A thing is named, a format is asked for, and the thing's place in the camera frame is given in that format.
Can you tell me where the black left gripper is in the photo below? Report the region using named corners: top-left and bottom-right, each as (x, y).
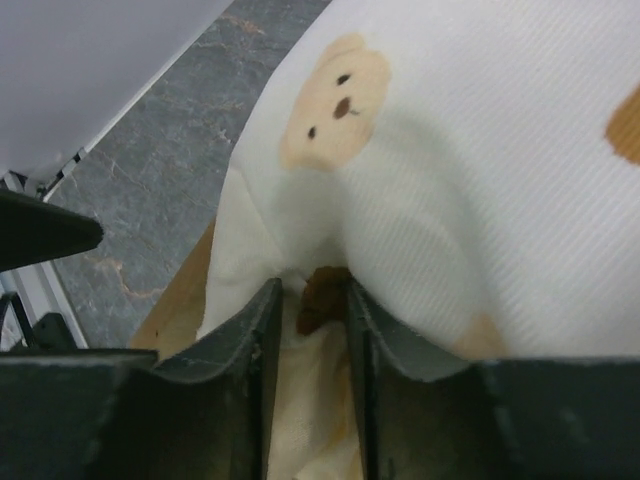
top-left (0, 189), bottom-right (104, 350)

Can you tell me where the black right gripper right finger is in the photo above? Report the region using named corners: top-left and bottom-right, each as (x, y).
top-left (347, 284), bottom-right (639, 479)

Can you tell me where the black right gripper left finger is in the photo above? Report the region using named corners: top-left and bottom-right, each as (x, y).
top-left (1, 279), bottom-right (283, 479)

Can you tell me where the bear print cream quilt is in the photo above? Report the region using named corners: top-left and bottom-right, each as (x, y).
top-left (200, 1), bottom-right (639, 479)

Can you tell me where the wooden pet bed frame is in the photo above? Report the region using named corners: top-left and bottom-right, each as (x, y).
top-left (129, 220), bottom-right (215, 360)

